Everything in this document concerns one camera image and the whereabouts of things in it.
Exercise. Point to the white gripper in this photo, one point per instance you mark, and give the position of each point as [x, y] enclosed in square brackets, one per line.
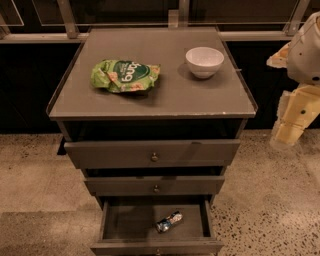
[305, 60]

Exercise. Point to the brass drawer knob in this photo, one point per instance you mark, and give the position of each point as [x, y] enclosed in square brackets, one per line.
[154, 157]
[156, 189]

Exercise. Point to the grey bottom drawer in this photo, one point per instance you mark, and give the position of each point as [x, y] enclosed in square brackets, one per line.
[128, 228]

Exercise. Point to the grey drawer cabinet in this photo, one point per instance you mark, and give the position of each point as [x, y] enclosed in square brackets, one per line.
[179, 106]

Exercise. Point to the brass top drawer knob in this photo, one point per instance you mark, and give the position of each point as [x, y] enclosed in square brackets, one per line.
[154, 157]

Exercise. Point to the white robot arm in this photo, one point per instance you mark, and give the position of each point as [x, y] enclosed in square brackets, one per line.
[303, 61]

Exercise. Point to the blue silver redbull can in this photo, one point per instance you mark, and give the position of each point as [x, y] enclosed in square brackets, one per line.
[168, 222]

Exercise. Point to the grey top drawer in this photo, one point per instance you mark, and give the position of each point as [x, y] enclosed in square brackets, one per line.
[137, 154]

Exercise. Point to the green snack bag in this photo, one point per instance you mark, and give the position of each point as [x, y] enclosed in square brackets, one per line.
[124, 76]

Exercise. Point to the metal railing frame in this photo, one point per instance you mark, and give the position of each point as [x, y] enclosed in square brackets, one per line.
[71, 21]

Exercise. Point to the grey middle drawer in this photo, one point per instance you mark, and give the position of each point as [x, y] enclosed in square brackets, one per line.
[143, 186]

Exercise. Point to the white ceramic bowl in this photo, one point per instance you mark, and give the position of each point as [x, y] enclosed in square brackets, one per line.
[203, 62]

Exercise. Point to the grey drawer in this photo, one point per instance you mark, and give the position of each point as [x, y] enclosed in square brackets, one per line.
[128, 228]
[143, 186]
[137, 154]

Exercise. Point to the brass middle drawer knob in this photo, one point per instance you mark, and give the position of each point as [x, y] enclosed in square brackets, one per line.
[156, 189]

